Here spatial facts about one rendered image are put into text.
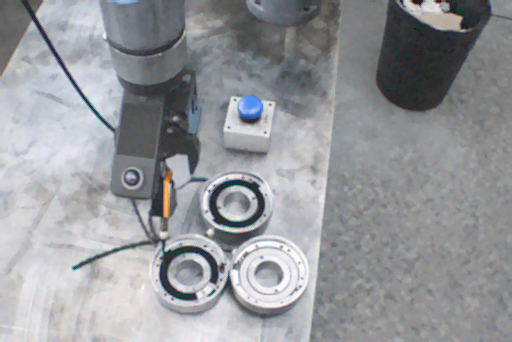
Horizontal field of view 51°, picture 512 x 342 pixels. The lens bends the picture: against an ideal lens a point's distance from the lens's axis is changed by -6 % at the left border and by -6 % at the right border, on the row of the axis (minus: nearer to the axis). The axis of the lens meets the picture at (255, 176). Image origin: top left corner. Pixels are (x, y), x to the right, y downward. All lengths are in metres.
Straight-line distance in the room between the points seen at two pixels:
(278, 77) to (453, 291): 0.99
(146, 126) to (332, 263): 1.20
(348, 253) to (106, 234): 1.02
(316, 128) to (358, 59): 1.29
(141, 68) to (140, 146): 0.09
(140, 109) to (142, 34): 0.11
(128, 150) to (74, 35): 0.58
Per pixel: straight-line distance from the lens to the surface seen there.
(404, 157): 1.96
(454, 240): 1.85
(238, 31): 1.09
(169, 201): 0.71
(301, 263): 0.79
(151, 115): 0.58
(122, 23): 0.50
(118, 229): 0.85
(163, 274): 0.78
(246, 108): 0.87
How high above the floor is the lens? 1.54
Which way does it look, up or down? 57 degrees down
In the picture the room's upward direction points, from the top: 4 degrees clockwise
